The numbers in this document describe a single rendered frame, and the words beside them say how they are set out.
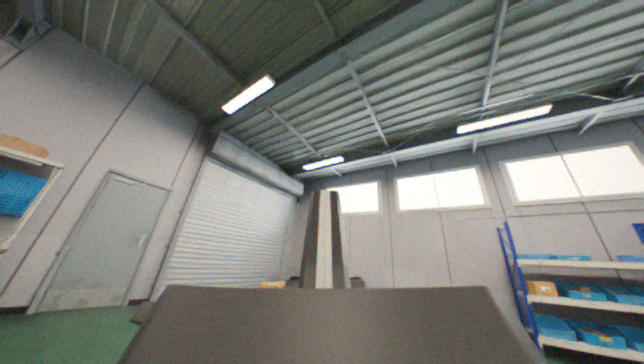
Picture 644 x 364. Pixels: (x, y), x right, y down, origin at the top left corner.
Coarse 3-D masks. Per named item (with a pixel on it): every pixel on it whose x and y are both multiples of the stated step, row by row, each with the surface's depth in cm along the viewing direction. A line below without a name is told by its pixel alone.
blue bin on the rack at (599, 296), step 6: (552, 282) 265; (558, 282) 266; (564, 282) 262; (570, 282) 259; (558, 288) 253; (564, 288) 239; (594, 288) 229; (558, 294) 255; (564, 294) 241; (570, 294) 230; (576, 294) 226; (582, 294) 223; (588, 294) 220; (594, 294) 218; (600, 294) 215; (588, 300) 219; (594, 300) 216; (600, 300) 214; (606, 300) 211
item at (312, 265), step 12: (312, 192) 11; (324, 192) 10; (312, 204) 9; (324, 204) 9; (312, 216) 9; (324, 216) 8; (312, 228) 8; (324, 228) 8; (312, 240) 7; (324, 240) 7; (312, 252) 7; (324, 252) 7; (312, 264) 6; (300, 276) 6; (312, 276) 6
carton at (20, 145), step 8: (0, 136) 180; (8, 136) 185; (0, 144) 180; (8, 144) 184; (16, 144) 188; (24, 144) 193; (32, 144) 198; (24, 152) 192; (32, 152) 197; (40, 152) 202; (48, 152) 219
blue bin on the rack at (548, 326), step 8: (528, 320) 267; (536, 320) 263; (544, 320) 259; (552, 320) 254; (560, 320) 243; (544, 328) 230; (552, 328) 251; (560, 328) 243; (568, 328) 227; (544, 336) 228; (552, 336) 224; (560, 336) 220; (568, 336) 216
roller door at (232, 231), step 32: (192, 192) 373; (224, 192) 438; (256, 192) 516; (192, 224) 367; (224, 224) 424; (256, 224) 501; (288, 224) 602; (192, 256) 357; (224, 256) 414; (256, 256) 485; (160, 288) 302
